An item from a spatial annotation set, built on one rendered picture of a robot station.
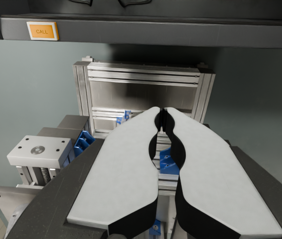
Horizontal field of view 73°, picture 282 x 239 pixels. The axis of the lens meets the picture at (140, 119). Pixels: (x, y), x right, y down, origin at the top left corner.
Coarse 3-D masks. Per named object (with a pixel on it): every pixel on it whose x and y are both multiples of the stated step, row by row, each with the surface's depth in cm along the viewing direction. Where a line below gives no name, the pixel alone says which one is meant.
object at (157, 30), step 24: (0, 24) 36; (24, 24) 36; (72, 24) 35; (96, 24) 35; (120, 24) 35; (144, 24) 35; (168, 24) 35; (192, 24) 34; (216, 24) 34; (240, 24) 34; (264, 24) 34; (264, 48) 36
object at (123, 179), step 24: (144, 120) 10; (120, 144) 8; (144, 144) 9; (96, 168) 7; (120, 168) 7; (144, 168) 7; (96, 192) 6; (120, 192) 6; (144, 192) 6; (72, 216) 6; (96, 216) 6; (120, 216) 6; (144, 216) 6
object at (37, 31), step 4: (32, 28) 35; (36, 28) 35; (40, 28) 35; (44, 28) 35; (48, 28) 35; (52, 28) 35; (56, 28) 36; (32, 32) 35; (36, 32) 35; (40, 32) 35; (44, 32) 35; (48, 32) 35; (52, 32) 35; (56, 32) 36; (32, 36) 36; (36, 36) 36; (40, 36) 36; (44, 36) 36; (48, 36) 36; (52, 36) 36
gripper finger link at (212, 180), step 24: (168, 120) 11; (192, 120) 10; (192, 144) 9; (216, 144) 9; (192, 168) 7; (216, 168) 7; (240, 168) 7; (192, 192) 6; (216, 192) 6; (240, 192) 6; (192, 216) 6; (216, 216) 6; (240, 216) 6; (264, 216) 6
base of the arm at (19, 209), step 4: (24, 204) 51; (16, 208) 52; (20, 208) 51; (24, 208) 50; (16, 212) 50; (20, 212) 50; (12, 216) 51; (16, 216) 49; (12, 220) 51; (16, 220) 49; (8, 224) 50; (12, 224) 48; (8, 228) 49; (8, 232) 48
